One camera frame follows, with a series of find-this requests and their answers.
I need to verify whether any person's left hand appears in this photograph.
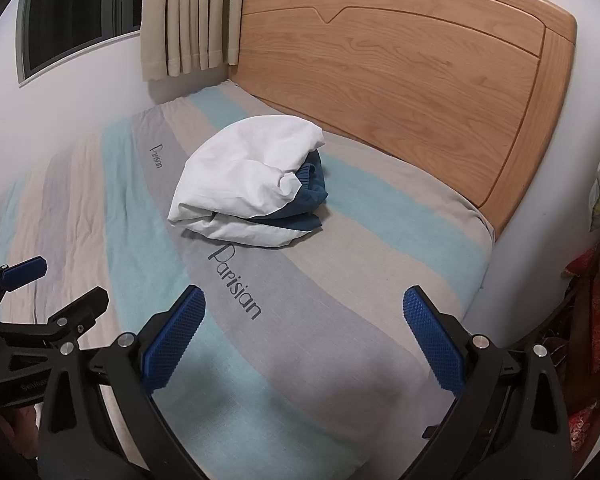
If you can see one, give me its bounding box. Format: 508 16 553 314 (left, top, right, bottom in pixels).
10 402 41 461

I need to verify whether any red patterned cloth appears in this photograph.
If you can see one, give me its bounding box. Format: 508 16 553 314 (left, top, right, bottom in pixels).
562 250 600 446

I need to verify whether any bed with striped sheet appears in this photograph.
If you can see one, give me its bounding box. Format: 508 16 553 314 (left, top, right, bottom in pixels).
0 80 496 480

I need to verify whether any dark window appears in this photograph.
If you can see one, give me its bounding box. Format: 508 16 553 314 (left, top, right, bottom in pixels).
16 0 151 86

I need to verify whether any white and blue hooded jacket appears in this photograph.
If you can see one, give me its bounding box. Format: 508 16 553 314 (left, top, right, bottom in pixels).
167 116 329 250

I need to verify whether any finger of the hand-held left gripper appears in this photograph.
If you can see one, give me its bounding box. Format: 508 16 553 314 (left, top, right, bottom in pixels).
0 287 110 356
0 256 49 318

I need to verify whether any wide beige curtain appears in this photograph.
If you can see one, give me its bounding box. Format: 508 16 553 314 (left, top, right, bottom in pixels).
140 0 246 82

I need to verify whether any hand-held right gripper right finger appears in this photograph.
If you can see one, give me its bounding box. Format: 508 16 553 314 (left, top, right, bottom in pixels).
402 285 573 480

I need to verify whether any wooden headboard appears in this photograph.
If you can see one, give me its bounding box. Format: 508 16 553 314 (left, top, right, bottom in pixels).
228 0 578 238

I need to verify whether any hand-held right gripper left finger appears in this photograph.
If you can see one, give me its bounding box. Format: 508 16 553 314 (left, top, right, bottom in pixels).
36 285 207 480

